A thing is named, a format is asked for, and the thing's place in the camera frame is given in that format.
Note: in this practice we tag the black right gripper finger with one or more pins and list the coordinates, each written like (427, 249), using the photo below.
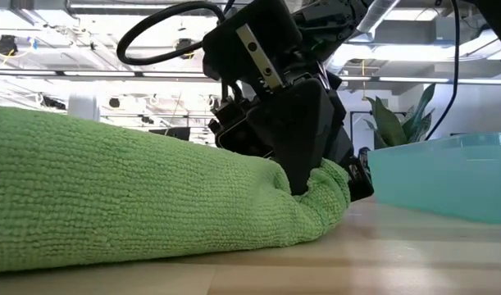
(344, 143)
(303, 123)

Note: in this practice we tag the green microfiber towel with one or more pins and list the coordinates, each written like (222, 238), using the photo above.
(110, 196)

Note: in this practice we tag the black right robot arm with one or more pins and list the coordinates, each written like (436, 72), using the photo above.
(336, 20)

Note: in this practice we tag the translucent teal plastic basket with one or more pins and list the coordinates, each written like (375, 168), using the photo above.
(438, 180)

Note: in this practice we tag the green plant in white pot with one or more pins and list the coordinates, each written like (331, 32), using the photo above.
(387, 127)

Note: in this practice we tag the black monitor on stand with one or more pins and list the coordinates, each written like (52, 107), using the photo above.
(172, 133)

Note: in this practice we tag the black overhead camera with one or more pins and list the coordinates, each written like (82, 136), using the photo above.
(6, 44)
(184, 45)

